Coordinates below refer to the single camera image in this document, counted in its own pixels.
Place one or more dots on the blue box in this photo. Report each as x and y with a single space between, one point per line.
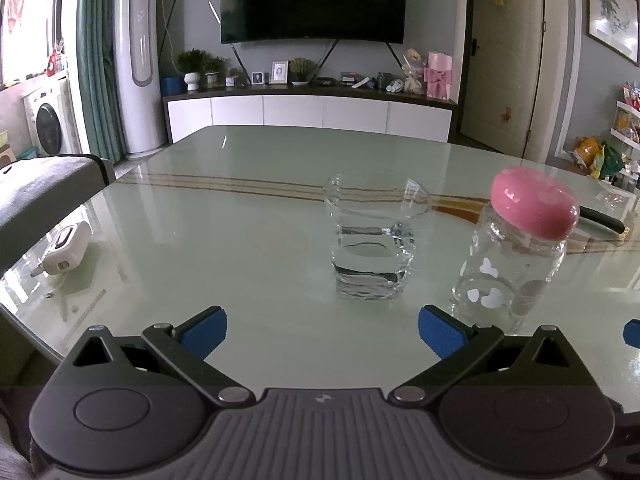
171 85

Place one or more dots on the small potted plant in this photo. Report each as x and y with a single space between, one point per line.
214 67

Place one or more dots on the small white device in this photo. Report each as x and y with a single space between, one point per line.
65 250

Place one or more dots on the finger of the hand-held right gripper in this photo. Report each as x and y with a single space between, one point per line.
633 334

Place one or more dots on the dark tray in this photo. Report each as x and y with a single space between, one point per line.
323 81

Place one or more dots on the small white object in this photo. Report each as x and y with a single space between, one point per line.
396 86

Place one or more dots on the green curtain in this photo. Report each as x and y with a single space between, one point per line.
95 60

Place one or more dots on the pile of snack bags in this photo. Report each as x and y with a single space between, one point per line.
597 157

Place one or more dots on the clear glass cup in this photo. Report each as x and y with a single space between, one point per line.
372 260

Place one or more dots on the grey chair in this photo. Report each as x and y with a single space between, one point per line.
35 190

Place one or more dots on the tiny potted plant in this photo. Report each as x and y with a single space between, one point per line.
232 77

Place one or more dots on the dark glass jar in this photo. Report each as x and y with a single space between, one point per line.
383 81

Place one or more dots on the clear glass bottle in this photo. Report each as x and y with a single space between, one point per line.
505 270

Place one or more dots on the framed painting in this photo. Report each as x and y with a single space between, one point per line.
612 15

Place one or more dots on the pink gift box with bow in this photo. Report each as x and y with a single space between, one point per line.
438 75

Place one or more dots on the pink bottle cap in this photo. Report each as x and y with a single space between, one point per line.
532 202

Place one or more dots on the black television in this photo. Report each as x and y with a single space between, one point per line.
310 0

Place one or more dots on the green cactus plant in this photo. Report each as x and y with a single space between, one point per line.
300 67

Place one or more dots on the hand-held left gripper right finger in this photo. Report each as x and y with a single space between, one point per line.
442 332

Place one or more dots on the potted plant in white pot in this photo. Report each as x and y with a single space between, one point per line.
191 62

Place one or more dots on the white shelf rack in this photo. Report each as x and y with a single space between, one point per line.
627 130

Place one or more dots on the white photo frame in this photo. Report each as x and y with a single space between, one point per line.
279 72

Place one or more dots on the cream door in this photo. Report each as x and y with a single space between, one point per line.
505 60

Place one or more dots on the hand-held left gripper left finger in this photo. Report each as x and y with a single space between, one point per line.
205 332

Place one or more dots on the white remote control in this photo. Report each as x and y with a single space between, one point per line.
361 83

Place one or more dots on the white tower air conditioner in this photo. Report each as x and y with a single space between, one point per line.
140 60

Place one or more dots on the doll bouquet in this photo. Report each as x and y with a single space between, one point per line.
414 72

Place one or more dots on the bear door sticker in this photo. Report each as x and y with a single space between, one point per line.
508 115

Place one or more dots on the white television cabinet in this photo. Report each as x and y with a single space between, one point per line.
300 110

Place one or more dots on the stack of books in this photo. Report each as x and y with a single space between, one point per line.
347 79

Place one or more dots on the white washing machine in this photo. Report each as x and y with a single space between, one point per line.
47 125

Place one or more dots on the small dark photo frame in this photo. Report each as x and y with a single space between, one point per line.
258 78

